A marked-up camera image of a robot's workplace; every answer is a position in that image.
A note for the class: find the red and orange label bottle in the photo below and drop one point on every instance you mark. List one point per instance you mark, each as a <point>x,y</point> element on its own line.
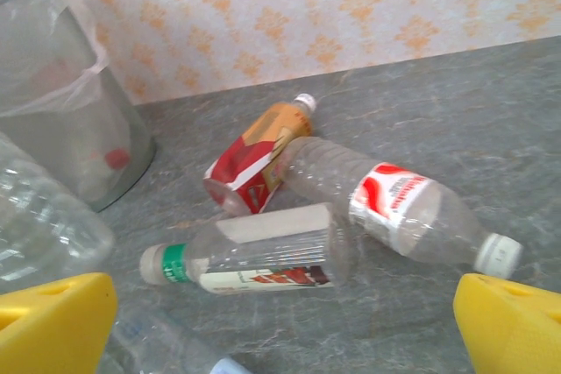
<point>250,159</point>

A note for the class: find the clear bottle red white label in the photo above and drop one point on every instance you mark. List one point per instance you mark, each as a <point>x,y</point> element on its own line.
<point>394,199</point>

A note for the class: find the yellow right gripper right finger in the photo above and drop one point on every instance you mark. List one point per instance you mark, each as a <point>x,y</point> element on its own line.
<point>513,330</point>

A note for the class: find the clear bottle red cap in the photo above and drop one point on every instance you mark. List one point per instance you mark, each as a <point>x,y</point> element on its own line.
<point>117,158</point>

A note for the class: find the clear bottle green neck band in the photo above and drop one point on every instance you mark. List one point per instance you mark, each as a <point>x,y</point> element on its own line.
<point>271,247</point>

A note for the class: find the clear bottle blue label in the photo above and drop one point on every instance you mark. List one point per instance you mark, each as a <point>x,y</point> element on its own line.
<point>166,343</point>

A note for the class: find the translucent plastic bin liner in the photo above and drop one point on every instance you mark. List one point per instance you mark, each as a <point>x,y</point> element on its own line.
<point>44,63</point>

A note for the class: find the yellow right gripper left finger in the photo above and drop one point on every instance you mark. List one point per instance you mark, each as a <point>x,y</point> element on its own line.
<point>48,326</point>

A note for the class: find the large clear ribbed bottle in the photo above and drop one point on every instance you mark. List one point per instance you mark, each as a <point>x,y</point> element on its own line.
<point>44,225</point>

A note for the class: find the clear plastic trash bin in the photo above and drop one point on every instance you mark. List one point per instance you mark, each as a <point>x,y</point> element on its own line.
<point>136,129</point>

